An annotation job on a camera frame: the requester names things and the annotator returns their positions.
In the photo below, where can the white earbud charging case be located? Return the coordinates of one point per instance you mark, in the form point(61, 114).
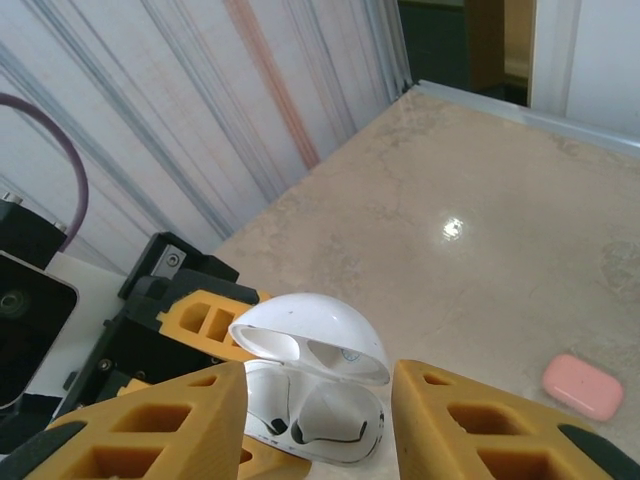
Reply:
point(310, 320)

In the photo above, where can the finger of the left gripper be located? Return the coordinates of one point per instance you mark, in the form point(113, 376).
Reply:
point(272, 467)
point(195, 330)

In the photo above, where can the brown wooden door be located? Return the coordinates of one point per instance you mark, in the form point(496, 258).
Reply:
point(487, 45)

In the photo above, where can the pink earbud charging case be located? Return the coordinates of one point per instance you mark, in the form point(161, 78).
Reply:
point(582, 387)

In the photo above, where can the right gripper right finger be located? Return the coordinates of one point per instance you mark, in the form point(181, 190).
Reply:
point(425, 440)

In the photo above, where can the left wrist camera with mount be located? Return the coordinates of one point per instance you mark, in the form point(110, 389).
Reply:
point(30, 320)

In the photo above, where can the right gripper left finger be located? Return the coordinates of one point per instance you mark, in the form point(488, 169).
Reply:
point(210, 430)

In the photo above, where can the aluminium table edge rail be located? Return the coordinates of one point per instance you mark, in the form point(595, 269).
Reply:
point(525, 117)

